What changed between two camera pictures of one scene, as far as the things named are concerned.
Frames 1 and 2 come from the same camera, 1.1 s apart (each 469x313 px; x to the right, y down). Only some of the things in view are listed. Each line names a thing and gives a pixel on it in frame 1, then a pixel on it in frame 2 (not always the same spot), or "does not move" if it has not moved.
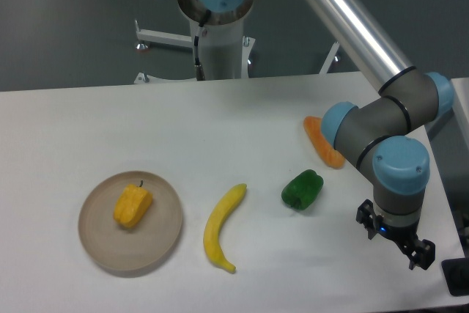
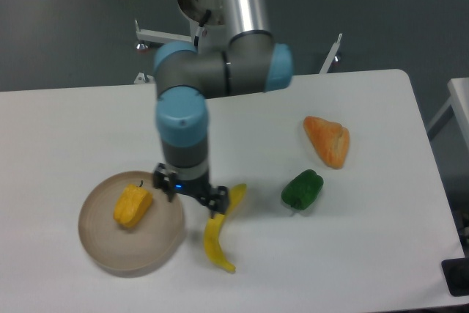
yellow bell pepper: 132,204 does not move
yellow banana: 212,226 does not move
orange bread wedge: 331,156 does not move
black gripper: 424,252 -> 198,188
